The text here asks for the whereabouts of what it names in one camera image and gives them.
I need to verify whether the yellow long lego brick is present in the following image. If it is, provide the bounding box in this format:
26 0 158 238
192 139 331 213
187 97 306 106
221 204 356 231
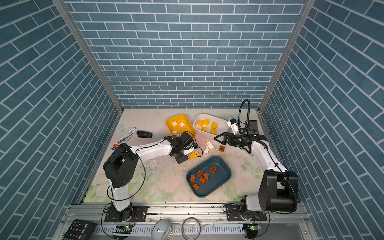
189 153 200 159

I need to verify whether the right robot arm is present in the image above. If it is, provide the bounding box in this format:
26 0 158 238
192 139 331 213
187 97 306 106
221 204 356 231
214 132 299 215

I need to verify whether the white curved lego piece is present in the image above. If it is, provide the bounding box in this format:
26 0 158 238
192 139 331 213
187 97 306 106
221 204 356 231
204 146 210 155

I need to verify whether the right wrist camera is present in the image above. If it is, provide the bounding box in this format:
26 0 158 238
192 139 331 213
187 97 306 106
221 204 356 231
227 119 239 135

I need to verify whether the teal plastic bin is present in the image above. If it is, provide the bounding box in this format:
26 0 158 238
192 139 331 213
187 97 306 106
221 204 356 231
186 156 232 198

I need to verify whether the coiled black cable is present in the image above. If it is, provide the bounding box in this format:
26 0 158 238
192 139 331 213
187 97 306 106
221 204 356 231
181 217 202 240

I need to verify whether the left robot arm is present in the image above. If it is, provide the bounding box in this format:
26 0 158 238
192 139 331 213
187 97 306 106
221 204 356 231
103 131 199 213

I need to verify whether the white flat lego plate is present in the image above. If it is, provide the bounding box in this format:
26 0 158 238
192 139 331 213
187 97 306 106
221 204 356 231
206 141 214 150

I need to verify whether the black remote keypad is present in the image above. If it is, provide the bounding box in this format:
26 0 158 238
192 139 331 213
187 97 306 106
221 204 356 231
63 220 97 240

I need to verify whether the toothpaste tube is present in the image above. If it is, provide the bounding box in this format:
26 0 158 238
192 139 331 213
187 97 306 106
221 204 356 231
111 128 138 151

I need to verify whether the brown lego top small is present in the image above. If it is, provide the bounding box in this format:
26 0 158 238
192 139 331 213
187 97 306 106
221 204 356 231
210 166 217 174

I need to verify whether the white plastic bin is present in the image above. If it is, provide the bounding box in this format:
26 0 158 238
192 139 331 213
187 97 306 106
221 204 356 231
193 114 230 139

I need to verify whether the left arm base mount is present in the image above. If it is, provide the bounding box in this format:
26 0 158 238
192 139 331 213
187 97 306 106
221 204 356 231
103 205 148 223

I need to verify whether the grey computer mouse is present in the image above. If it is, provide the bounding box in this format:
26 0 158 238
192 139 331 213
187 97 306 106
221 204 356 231
151 219 173 240

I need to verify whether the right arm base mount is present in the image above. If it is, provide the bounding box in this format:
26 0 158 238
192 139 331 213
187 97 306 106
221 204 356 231
222 203 267 222

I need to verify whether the yellow plastic bin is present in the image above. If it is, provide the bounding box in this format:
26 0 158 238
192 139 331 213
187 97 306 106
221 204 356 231
166 114 196 138

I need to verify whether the black stapler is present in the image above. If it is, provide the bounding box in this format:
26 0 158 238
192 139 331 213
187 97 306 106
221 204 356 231
136 131 153 139

